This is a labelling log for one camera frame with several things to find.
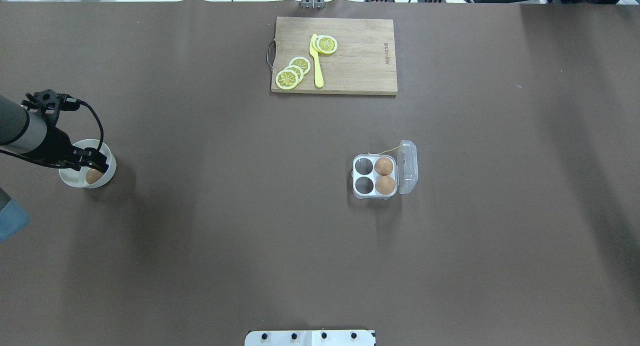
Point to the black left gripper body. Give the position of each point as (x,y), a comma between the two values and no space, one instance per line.
(58,146)

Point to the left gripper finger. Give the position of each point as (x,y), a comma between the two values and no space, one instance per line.
(96,163)
(88,155)

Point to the brown egg from bowl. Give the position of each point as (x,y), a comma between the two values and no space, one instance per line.
(92,176)

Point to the clear plastic egg box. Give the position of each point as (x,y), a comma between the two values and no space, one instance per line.
(406,171)

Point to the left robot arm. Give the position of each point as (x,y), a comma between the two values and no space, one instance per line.
(29,132)

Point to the brown egg upper slot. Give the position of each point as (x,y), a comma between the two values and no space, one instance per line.
(384,166)

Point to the brown egg slot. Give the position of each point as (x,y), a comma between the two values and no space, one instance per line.
(385,185)
(384,166)

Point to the brown egg lower slot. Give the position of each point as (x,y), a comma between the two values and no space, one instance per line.
(385,185)

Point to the white bowl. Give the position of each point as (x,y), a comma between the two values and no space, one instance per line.
(77,179)

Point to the lower lemon slice of stack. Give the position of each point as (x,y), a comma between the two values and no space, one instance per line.
(287,79)

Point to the middle lemon slice of stack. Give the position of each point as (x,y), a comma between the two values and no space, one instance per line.
(297,70)

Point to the yellow plastic knife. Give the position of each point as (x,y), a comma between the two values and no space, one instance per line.
(317,69)

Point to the lemon slice under knife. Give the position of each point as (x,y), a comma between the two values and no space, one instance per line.
(313,47)

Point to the lemon slice near knife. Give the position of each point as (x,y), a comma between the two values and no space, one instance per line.
(325,44)

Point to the wooden cutting board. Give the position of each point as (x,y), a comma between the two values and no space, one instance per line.
(364,63)

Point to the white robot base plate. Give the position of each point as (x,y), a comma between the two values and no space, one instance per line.
(319,337)

